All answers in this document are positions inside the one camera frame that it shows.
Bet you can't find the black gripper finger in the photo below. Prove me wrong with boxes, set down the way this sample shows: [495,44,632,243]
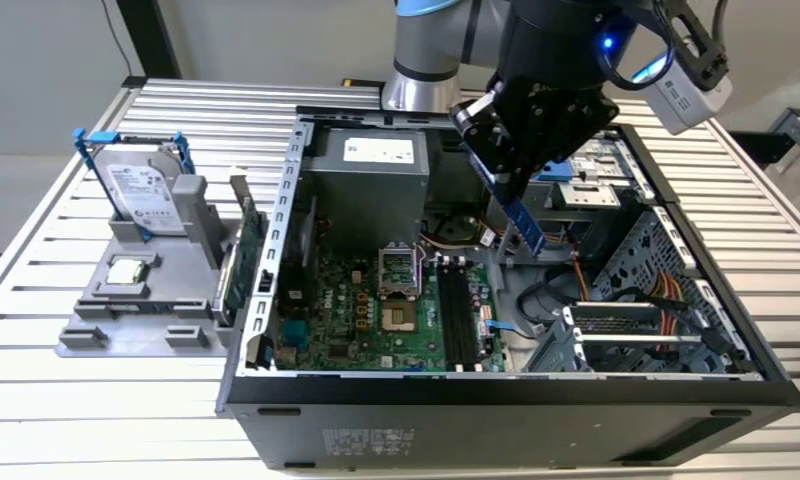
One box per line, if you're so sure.
[489,76,621,202]
[447,93,502,175]

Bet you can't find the blue plastic drive latch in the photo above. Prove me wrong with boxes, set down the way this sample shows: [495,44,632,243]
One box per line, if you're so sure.
[530,160,570,182]

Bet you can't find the grey metal drive cage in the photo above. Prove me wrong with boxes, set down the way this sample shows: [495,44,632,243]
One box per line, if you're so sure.
[485,127,656,264]

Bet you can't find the grey power supply unit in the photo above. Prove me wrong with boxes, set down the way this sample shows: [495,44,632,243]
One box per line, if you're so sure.
[302,127,433,251]

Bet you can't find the metal socket cover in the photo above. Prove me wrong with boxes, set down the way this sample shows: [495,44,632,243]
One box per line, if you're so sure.
[375,241,421,297]

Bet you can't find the CPU socket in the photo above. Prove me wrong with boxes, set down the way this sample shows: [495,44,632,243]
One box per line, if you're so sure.
[378,297,419,335]

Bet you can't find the black case fan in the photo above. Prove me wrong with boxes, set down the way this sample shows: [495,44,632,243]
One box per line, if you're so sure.
[278,199,318,322]

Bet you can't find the metal disk bay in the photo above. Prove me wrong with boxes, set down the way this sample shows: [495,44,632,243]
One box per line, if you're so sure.
[523,299,705,374]

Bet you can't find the green graphics card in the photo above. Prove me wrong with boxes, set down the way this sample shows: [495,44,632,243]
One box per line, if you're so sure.
[211,172,271,329]

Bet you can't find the green motherboard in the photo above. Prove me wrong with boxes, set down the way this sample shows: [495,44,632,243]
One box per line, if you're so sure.
[271,249,507,374]

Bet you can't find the hard disk in blue carrier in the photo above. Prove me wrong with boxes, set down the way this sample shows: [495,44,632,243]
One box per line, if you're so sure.
[70,128,198,246]

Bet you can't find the grey parts rack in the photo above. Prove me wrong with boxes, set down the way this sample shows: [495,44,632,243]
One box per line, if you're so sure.
[55,172,242,359]

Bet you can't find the silver CPU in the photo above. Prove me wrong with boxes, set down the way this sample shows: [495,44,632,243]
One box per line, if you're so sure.
[103,258,151,287]

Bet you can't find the black PC case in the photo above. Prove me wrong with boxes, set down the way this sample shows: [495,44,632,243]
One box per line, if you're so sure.
[213,103,800,471]

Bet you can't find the black camera cable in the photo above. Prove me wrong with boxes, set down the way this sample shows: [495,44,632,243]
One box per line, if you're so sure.
[598,0,732,94]

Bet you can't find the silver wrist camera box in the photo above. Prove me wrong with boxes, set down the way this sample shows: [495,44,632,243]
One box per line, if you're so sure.
[642,62,734,136]

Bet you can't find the yellow white wire bundle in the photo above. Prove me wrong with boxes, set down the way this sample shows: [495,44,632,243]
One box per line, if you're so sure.
[417,213,507,252]

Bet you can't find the wire locking lever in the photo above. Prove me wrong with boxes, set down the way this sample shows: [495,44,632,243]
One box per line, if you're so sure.
[410,247,429,300]

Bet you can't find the orange red wire bundle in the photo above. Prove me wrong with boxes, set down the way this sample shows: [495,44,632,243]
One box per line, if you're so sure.
[530,227,593,302]

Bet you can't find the thick black cable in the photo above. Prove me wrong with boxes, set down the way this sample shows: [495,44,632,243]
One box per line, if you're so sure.
[513,264,578,334]

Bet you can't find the orange yellow fanned wires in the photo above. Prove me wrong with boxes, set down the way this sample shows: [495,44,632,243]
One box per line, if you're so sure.
[644,272,686,337]

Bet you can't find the black frame post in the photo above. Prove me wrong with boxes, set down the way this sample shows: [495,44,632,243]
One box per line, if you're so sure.
[114,0,183,80]

